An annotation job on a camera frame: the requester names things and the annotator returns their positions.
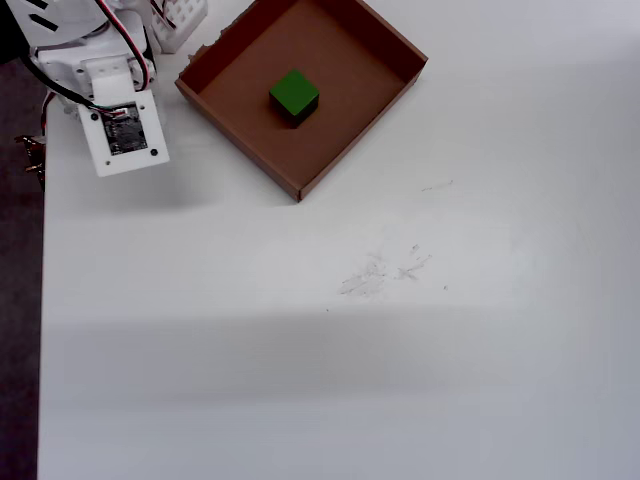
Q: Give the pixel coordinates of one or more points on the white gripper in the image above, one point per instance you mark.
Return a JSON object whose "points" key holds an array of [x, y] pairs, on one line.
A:
{"points": [[56, 71]]}

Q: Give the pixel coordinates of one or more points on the green wooden cube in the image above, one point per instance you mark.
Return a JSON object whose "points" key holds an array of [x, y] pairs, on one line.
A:
{"points": [[294, 92]]}

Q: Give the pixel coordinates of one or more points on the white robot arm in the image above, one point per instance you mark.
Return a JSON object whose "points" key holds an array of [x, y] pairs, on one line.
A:
{"points": [[70, 25]]}

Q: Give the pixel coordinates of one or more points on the brown cardboard box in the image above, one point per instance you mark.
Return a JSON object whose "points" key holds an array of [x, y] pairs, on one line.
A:
{"points": [[310, 150]]}

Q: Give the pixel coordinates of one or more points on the brown table clamp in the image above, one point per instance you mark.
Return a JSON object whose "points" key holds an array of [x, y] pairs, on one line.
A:
{"points": [[31, 152]]}

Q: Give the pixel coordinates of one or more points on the white grid base block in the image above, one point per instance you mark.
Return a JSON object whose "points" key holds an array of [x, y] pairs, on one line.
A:
{"points": [[180, 22]]}

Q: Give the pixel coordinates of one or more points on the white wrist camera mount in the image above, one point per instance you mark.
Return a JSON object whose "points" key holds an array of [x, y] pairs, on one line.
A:
{"points": [[125, 135]]}

